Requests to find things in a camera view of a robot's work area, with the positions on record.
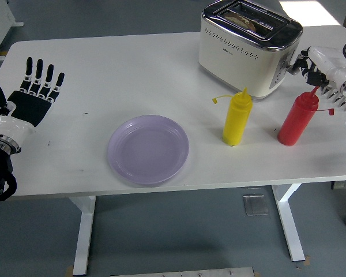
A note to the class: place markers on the yellow squeeze bottle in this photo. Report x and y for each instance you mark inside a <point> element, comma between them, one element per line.
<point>236,121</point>

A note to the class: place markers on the red squeeze bottle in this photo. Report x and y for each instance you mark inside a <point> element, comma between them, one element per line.
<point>297,121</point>

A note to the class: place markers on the grey metal base plate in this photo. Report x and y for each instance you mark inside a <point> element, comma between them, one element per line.
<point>181,272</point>

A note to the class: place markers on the table control panel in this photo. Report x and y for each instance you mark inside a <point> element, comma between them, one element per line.
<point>344,185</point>

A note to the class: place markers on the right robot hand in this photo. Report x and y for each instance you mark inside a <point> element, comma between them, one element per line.
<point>325,62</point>

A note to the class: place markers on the white table leg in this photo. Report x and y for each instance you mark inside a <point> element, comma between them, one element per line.
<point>85,231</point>
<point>289,225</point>

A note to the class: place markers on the brown floor tape piece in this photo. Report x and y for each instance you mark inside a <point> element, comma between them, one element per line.
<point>69,270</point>
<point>308,260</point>

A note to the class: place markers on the cream and silver toaster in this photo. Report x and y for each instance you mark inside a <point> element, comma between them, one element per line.
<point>233,63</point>

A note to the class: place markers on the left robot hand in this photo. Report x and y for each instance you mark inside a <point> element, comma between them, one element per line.
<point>29,109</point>

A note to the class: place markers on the white equipment cabinet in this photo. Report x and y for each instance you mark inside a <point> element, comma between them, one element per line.
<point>0,23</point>

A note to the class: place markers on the silver metal bread rack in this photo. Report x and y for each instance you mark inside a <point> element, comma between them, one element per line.
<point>338,99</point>

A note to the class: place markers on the brown bread slice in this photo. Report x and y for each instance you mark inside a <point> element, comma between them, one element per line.
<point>239,18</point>

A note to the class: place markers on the purple round plate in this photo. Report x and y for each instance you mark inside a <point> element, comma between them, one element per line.
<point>148,150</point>

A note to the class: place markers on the metal floor cover plate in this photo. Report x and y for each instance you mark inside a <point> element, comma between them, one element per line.
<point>256,205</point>

